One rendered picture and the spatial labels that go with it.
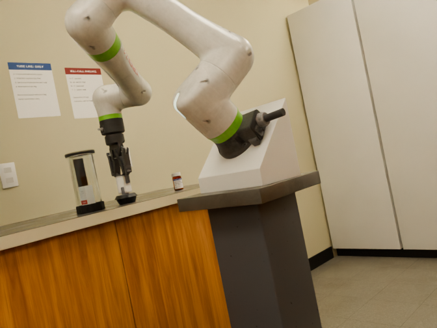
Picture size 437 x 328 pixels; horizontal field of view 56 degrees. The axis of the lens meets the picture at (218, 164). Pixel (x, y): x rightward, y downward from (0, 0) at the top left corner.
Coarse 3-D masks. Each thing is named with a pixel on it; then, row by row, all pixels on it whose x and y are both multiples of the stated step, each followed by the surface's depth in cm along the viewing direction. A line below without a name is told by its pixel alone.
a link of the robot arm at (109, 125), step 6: (102, 120) 159; (108, 120) 159; (114, 120) 159; (120, 120) 161; (102, 126) 160; (108, 126) 159; (114, 126) 159; (120, 126) 161; (102, 132) 160; (108, 132) 159; (114, 132) 160; (120, 132) 162
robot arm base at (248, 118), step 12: (252, 120) 117; (264, 120) 117; (240, 132) 119; (252, 132) 117; (264, 132) 120; (216, 144) 125; (228, 144) 121; (240, 144) 121; (252, 144) 119; (228, 156) 124
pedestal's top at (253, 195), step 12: (288, 180) 115; (300, 180) 120; (312, 180) 125; (216, 192) 123; (228, 192) 113; (240, 192) 109; (252, 192) 107; (264, 192) 106; (276, 192) 110; (288, 192) 115; (180, 204) 126; (192, 204) 122; (204, 204) 119; (216, 204) 116; (228, 204) 113; (240, 204) 110; (252, 204) 107
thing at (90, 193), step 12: (72, 156) 149; (84, 156) 150; (72, 168) 150; (84, 168) 150; (72, 180) 151; (84, 180) 149; (96, 180) 153; (84, 192) 149; (96, 192) 152; (84, 204) 149
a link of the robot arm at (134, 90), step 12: (120, 48) 132; (120, 60) 135; (108, 72) 140; (120, 72) 140; (132, 72) 145; (120, 84) 147; (132, 84) 149; (144, 84) 156; (120, 96) 158; (132, 96) 155; (144, 96) 158
